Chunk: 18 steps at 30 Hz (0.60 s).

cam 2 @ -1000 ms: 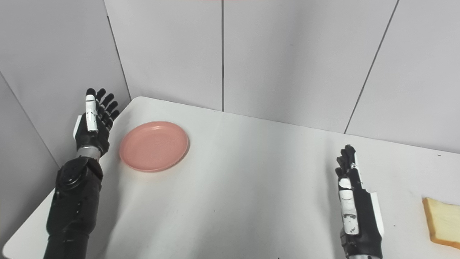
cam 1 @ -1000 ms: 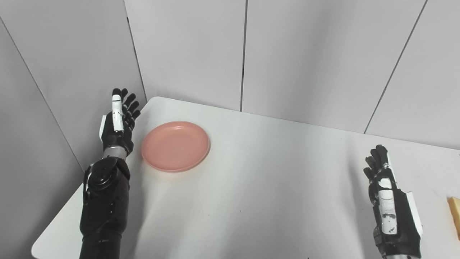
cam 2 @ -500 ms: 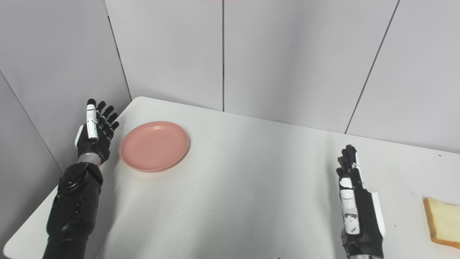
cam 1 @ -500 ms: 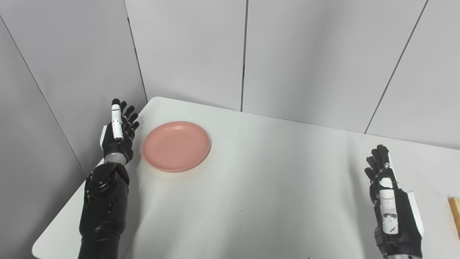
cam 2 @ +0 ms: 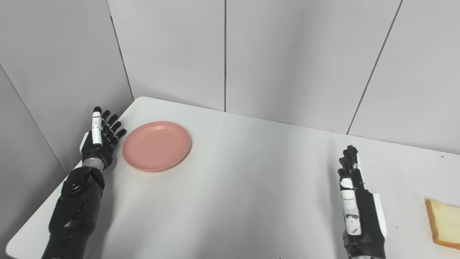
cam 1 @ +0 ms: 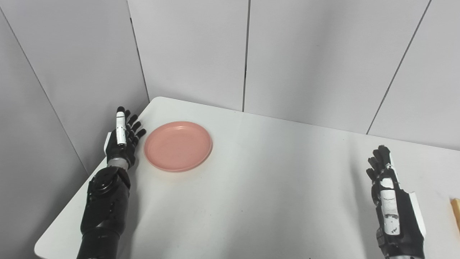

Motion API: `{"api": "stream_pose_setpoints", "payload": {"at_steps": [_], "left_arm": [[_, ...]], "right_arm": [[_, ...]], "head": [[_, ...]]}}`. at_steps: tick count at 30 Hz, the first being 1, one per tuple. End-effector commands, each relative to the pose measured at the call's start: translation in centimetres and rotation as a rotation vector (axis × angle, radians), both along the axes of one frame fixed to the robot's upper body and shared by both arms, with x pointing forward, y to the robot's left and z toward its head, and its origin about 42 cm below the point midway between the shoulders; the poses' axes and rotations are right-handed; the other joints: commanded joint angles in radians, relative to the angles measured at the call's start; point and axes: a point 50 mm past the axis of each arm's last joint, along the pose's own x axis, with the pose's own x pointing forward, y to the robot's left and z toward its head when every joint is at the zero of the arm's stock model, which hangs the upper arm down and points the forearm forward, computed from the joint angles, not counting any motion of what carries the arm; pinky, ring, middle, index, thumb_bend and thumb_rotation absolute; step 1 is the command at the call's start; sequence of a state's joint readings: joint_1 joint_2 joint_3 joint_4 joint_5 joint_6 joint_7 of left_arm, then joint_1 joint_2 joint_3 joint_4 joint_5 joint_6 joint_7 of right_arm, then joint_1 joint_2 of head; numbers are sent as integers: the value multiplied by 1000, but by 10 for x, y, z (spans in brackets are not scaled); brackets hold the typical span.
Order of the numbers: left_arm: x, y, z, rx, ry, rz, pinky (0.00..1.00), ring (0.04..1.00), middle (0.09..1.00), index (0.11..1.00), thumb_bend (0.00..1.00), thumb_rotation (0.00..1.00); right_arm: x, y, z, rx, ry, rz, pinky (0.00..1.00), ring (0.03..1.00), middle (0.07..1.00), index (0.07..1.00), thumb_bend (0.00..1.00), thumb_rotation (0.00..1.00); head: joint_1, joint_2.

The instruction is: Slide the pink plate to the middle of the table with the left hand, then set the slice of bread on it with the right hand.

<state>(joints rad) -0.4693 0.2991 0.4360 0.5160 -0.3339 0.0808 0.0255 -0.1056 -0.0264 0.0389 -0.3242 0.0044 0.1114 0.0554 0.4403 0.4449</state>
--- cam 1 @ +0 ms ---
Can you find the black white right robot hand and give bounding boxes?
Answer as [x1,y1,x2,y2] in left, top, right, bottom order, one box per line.
[366,145,426,259]

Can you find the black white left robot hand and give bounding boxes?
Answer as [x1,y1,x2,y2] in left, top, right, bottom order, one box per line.
[104,106,147,169]

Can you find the slice of white bread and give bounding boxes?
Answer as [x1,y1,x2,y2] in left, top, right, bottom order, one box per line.
[450,198,460,233]

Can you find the pink round plate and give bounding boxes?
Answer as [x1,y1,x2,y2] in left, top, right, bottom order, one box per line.
[144,121,213,172]

